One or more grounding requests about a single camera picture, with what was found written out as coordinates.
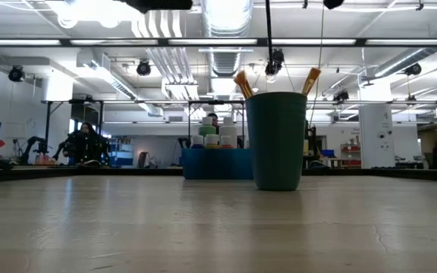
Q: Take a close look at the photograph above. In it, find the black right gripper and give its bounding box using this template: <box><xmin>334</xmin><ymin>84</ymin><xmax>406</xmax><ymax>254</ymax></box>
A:
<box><xmin>323</xmin><ymin>0</ymin><xmax>345</xmax><ymax>11</ymax></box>

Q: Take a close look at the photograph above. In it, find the thick black paintbrush gold ferrule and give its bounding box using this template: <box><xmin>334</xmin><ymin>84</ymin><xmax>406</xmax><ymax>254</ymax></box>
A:
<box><xmin>300</xmin><ymin>67</ymin><xmax>322</xmax><ymax>96</ymax></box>

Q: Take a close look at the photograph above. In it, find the large green paint bottle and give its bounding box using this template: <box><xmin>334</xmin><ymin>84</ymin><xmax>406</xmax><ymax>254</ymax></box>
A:
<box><xmin>197</xmin><ymin>116</ymin><xmax>217</xmax><ymax>138</ymax></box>

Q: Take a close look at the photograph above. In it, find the ochre brown paint bottle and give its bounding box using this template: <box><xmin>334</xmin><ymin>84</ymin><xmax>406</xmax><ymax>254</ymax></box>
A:
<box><xmin>204</xmin><ymin>133</ymin><xmax>219</xmax><ymax>149</ymax></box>

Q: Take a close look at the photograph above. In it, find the teal plastic cup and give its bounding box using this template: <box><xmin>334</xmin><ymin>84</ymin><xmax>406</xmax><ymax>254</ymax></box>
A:
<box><xmin>245</xmin><ymin>91</ymin><xmax>308</xmax><ymax>192</ymax></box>

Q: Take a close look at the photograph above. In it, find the black overhead light bar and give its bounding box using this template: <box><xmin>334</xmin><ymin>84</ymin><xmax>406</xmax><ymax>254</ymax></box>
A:
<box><xmin>0</xmin><ymin>36</ymin><xmax>437</xmax><ymax>48</ymax></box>

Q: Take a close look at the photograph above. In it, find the white pillar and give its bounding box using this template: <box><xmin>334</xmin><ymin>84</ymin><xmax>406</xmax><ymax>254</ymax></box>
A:
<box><xmin>358</xmin><ymin>104</ymin><xmax>392</xmax><ymax>170</ymax></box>

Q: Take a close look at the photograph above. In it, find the blue lit shelf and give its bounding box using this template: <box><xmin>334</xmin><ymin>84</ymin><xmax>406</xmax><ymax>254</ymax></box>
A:
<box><xmin>108</xmin><ymin>136</ymin><xmax>134</xmax><ymax>168</ymax></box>

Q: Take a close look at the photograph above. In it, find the red storage shelf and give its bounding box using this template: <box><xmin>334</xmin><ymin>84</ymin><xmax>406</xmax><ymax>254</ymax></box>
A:
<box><xmin>340</xmin><ymin>143</ymin><xmax>362</xmax><ymax>168</ymax></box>

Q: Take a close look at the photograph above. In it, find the blue plastic tray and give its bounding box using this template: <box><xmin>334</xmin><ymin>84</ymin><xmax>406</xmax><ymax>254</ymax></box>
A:
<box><xmin>181</xmin><ymin>147</ymin><xmax>256</xmax><ymax>181</ymax></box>

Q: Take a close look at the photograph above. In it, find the thin hanging cable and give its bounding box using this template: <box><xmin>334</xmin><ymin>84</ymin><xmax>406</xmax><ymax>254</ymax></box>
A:
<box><xmin>308</xmin><ymin>7</ymin><xmax>325</xmax><ymax>126</ymax></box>

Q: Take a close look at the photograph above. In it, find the black right camera cable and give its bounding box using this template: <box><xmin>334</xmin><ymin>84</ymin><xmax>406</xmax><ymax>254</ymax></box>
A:
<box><xmin>265</xmin><ymin>0</ymin><xmax>275</xmax><ymax>66</ymax></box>

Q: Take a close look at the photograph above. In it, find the silver ceiling air duct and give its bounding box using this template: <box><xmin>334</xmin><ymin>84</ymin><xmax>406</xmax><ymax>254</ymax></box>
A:
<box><xmin>202</xmin><ymin>0</ymin><xmax>254</xmax><ymax>77</ymax></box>

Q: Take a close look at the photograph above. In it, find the black background rig frame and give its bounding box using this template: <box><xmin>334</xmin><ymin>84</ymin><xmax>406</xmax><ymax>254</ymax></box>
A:
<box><xmin>40</xmin><ymin>98</ymin><xmax>437</xmax><ymax>168</ymax></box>

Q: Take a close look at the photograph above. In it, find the black aluminium table frame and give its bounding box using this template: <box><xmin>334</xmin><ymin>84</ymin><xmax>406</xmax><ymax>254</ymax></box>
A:
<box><xmin>0</xmin><ymin>166</ymin><xmax>437</xmax><ymax>183</ymax></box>

